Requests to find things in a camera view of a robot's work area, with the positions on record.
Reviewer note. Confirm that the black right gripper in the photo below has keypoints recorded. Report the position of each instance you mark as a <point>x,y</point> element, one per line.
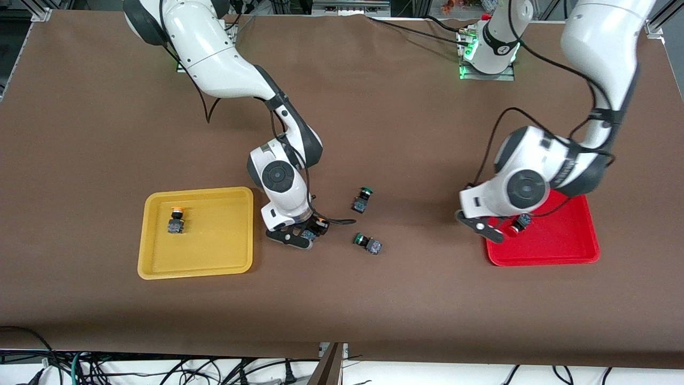
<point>315,225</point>

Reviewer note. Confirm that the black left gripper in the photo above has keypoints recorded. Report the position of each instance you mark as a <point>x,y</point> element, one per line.
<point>520,220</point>

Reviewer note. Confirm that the red push button switch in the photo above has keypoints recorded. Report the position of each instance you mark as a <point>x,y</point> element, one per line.
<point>513,231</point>

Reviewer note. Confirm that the yellow push button switch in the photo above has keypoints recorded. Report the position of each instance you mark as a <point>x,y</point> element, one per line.
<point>175,225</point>
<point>308,234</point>

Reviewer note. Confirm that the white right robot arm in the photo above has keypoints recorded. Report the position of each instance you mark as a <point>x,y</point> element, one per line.
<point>214,48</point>

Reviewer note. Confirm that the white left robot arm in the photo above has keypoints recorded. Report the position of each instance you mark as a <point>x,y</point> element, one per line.
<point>598,37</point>

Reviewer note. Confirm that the red plastic tray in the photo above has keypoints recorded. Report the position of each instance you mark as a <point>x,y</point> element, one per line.
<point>561,240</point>

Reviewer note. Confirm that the brown table cover sheet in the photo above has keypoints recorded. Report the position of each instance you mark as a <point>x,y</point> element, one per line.
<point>374,310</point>

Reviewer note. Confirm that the yellow plastic tray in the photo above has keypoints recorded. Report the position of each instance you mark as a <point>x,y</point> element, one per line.
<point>214,251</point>

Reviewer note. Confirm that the green push button switch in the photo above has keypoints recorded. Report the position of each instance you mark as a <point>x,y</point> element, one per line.
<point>360,204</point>
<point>373,246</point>

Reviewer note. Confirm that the metal table leg post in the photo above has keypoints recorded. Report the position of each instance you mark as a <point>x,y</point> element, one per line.
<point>328,369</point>

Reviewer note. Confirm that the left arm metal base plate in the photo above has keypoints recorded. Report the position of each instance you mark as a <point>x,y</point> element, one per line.
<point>507,76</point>

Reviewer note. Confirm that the aluminium frame profile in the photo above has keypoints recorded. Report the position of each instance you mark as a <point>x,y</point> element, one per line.
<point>350,6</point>

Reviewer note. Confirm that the metal table corner bracket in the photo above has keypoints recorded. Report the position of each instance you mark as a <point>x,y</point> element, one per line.
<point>653,29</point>
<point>41,14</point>

